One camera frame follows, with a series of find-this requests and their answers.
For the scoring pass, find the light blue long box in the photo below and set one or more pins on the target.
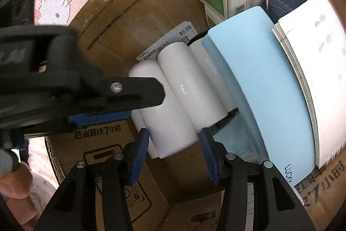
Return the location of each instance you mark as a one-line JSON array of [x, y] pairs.
[[251, 79]]

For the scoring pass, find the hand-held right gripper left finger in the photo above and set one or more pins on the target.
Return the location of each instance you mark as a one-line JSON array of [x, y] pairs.
[[139, 158]]

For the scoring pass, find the white spiral notebook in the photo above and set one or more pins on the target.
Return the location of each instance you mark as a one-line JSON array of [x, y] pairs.
[[319, 71]]

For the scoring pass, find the brown cardboard box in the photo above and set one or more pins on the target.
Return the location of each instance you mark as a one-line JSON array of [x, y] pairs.
[[121, 17]]

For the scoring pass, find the person's left hand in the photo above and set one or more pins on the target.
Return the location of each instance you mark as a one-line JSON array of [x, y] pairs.
[[15, 182]]

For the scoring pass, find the dark blue denim pouch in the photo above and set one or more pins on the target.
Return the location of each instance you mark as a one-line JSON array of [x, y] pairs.
[[286, 1]]

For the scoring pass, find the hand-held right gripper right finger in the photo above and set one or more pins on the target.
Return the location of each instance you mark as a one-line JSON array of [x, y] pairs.
[[209, 158]]

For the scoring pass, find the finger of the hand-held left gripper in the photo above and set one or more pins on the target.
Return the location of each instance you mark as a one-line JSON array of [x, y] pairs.
[[102, 117], [21, 142]]

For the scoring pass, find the light blue packet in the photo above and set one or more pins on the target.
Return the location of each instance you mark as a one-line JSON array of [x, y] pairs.
[[238, 139]]

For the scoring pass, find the white shipping label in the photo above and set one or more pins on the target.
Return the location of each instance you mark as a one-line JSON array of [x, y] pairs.
[[167, 41]]

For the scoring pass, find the white green plain box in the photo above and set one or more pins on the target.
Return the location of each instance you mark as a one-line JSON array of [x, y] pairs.
[[213, 17]]

